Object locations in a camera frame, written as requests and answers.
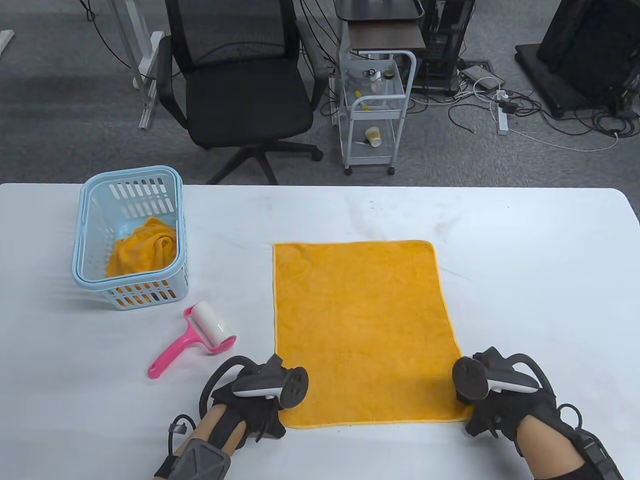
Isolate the person's right hand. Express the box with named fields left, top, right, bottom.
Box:
left=455, top=347, right=558, bottom=443

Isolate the person's left hand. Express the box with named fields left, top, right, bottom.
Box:
left=210, top=362, right=288, bottom=443

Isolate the pink lint roller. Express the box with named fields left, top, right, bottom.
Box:
left=147, top=301, right=237, bottom=380

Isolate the person's right forearm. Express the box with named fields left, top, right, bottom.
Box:
left=515, top=414, right=603, bottom=480

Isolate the grey left hand controller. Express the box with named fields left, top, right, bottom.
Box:
left=199, top=352, right=309, bottom=421

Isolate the grey hand controller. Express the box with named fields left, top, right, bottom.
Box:
left=199, top=352, right=309, bottom=421
left=452, top=355, right=557, bottom=401

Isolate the grey right hand controller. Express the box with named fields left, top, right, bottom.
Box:
left=452, top=355, right=557, bottom=401

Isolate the light blue plastic basket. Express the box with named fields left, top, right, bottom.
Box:
left=72, top=165, right=190, bottom=311

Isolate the black mesh office chair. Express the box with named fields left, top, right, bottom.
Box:
left=156, top=0, right=331, bottom=186

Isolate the large black display stand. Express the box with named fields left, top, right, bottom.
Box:
left=515, top=0, right=640, bottom=119

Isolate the black computer tower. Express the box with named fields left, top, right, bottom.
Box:
left=415, top=0, right=476, bottom=97

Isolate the brown shelf board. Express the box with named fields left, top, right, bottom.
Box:
left=347, top=22, right=427, bottom=52

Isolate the black tray shelf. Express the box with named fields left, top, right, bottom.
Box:
left=334, top=0, right=426, bottom=22

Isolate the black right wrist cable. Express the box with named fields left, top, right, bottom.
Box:
left=555, top=404, right=584, bottom=432

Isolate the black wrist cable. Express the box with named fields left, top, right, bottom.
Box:
left=168, top=414, right=197, bottom=457
left=555, top=404, right=584, bottom=432

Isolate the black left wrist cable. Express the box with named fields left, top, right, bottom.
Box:
left=168, top=414, right=197, bottom=457

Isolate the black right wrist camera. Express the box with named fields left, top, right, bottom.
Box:
left=535, top=430, right=626, bottom=480

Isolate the long white cable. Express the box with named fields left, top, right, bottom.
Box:
left=507, top=126, right=621, bottom=153

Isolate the white rolling wire cart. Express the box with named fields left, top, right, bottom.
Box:
left=338, top=49, right=417, bottom=176

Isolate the white desk leg frame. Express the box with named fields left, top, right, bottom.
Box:
left=107, top=0, right=166, bottom=131

